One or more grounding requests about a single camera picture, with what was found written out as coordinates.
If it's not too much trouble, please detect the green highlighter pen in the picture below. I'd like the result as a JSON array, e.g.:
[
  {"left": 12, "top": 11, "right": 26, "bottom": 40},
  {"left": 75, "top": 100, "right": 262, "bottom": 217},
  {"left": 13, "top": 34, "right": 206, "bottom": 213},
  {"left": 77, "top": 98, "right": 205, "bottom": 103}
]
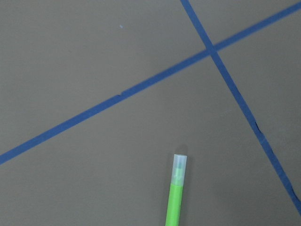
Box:
[{"left": 165, "top": 154, "right": 187, "bottom": 226}]

